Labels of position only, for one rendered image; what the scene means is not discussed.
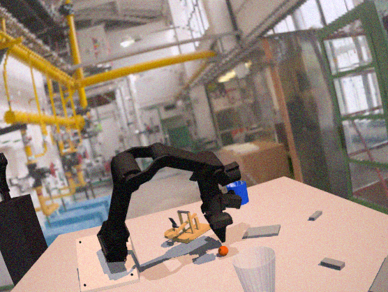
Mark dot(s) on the orange ball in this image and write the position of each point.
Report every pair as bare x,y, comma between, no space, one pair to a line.
223,250

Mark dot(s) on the blue mug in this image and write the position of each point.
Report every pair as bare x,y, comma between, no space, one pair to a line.
239,188

